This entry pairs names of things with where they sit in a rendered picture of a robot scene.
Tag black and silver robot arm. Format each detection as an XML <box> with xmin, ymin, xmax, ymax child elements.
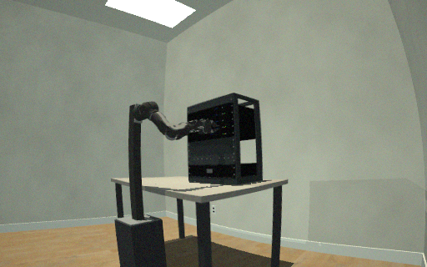
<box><xmin>133</xmin><ymin>101</ymin><xmax>203</xmax><ymax>140</ymax></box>

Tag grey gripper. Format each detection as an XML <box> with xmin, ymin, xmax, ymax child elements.
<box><xmin>198</xmin><ymin>118</ymin><xmax>219</xmax><ymax>134</ymax></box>

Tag black server rack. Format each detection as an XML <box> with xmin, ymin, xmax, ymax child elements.
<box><xmin>187</xmin><ymin>93</ymin><xmax>263</xmax><ymax>186</ymax></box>

